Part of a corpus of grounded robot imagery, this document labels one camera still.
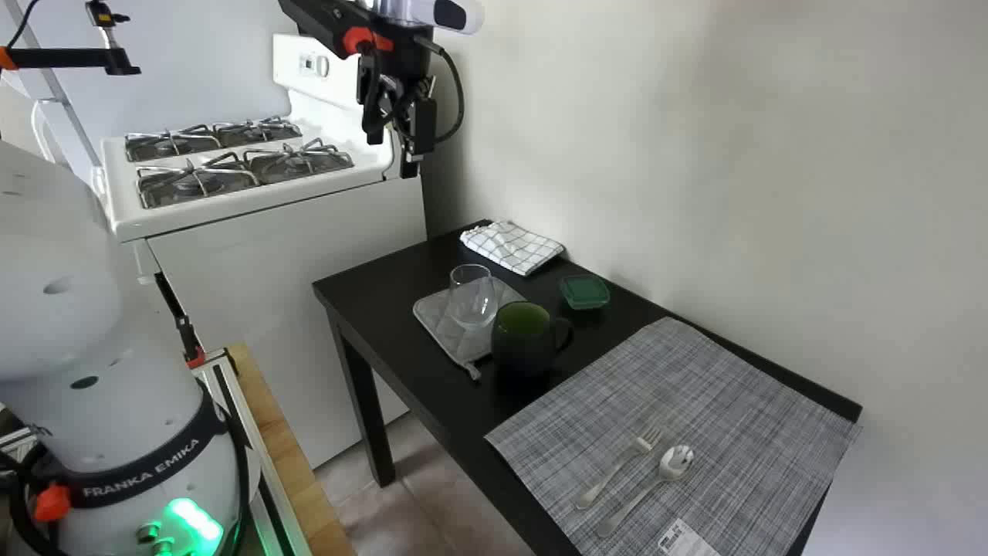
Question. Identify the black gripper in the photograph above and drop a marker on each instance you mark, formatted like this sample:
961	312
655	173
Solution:
397	83

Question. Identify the clear glass cup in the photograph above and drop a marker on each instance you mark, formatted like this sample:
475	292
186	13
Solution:
475	295

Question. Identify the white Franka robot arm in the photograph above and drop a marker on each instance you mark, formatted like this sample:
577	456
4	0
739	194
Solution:
72	341

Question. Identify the black wooden table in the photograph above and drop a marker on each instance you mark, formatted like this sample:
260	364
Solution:
390	299

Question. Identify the white gas stove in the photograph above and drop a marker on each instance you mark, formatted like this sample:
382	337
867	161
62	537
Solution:
266	258

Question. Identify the small black burner grate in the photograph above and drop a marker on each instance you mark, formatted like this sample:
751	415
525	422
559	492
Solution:
212	138

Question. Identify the grey quilted pot holder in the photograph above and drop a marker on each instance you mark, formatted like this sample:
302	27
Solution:
443	323

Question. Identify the dark green mug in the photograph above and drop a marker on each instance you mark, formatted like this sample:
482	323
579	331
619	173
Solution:
522	341

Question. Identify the small green dish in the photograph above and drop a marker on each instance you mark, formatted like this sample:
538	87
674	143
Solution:
586	292

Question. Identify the black rod orange tip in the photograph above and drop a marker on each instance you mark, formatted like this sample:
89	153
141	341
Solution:
183	330

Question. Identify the light wooden board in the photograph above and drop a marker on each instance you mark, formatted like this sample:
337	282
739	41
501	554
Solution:
295	466

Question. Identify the silver fork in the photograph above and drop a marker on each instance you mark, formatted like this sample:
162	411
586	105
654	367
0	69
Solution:
616	476

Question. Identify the grey woven placemat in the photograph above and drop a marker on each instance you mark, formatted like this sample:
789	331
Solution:
681	435

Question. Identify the silver spoon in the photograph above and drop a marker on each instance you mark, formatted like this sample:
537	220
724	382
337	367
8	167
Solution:
658	480

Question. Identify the white placemat label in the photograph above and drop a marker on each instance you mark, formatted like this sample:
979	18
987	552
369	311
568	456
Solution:
683	539

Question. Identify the black orange wrist camera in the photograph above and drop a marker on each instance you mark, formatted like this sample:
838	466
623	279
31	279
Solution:
364	40

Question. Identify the black orange camera clamp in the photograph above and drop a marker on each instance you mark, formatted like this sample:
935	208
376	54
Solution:
72	61

